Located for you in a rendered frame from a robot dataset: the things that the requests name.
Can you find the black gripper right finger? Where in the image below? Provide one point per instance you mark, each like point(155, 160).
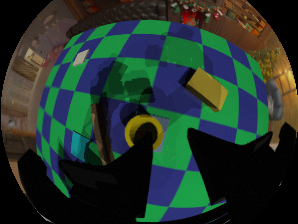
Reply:
point(221, 163)

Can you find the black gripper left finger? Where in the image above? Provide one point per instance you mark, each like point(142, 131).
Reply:
point(126, 177)

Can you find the yellow flat block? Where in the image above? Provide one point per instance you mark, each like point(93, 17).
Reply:
point(206, 88)

